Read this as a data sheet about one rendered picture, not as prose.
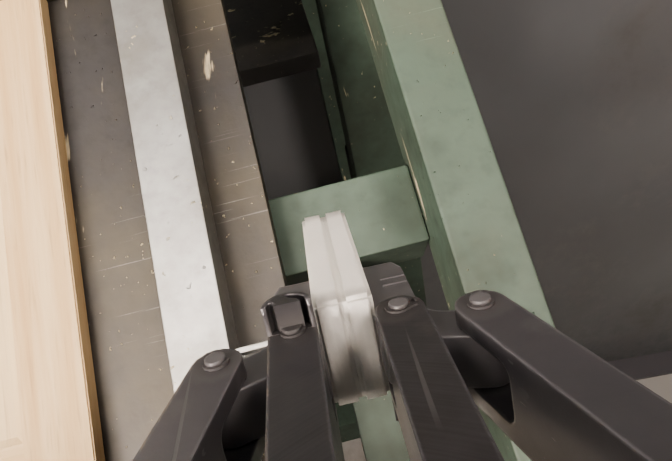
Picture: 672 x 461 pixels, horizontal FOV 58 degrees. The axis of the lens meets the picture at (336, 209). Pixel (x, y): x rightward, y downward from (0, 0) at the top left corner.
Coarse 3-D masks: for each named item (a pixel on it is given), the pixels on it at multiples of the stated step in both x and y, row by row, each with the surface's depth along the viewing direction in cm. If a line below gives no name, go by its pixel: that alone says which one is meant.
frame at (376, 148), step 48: (240, 0) 94; (288, 0) 91; (336, 0) 78; (240, 48) 83; (288, 48) 80; (336, 48) 83; (336, 96) 96; (384, 96) 89; (336, 144) 170; (384, 144) 95
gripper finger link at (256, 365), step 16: (288, 288) 18; (304, 288) 18; (320, 336) 15; (256, 368) 14; (256, 384) 14; (240, 400) 14; (256, 400) 14; (240, 416) 14; (256, 416) 14; (224, 432) 14; (240, 432) 14; (256, 432) 14; (224, 448) 14
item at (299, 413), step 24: (264, 312) 14; (288, 312) 14; (312, 312) 14; (288, 336) 14; (312, 336) 14; (288, 360) 13; (312, 360) 13; (288, 384) 12; (312, 384) 12; (288, 408) 12; (312, 408) 11; (288, 432) 11; (312, 432) 11; (336, 432) 12; (288, 456) 10; (312, 456) 10; (336, 456) 11
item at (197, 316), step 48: (144, 0) 58; (144, 48) 56; (144, 96) 55; (144, 144) 54; (192, 144) 54; (144, 192) 52; (192, 192) 52; (192, 240) 51; (192, 288) 50; (192, 336) 49
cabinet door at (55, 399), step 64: (0, 64) 59; (0, 128) 57; (0, 192) 56; (64, 192) 56; (0, 256) 54; (64, 256) 54; (0, 320) 53; (64, 320) 52; (0, 384) 51; (64, 384) 50; (0, 448) 49; (64, 448) 49
